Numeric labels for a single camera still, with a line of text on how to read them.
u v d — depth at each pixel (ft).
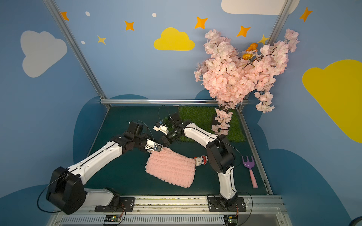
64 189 1.32
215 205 2.41
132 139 2.12
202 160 2.89
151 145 2.35
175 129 2.35
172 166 2.69
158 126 2.57
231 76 2.37
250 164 2.95
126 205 2.42
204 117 3.78
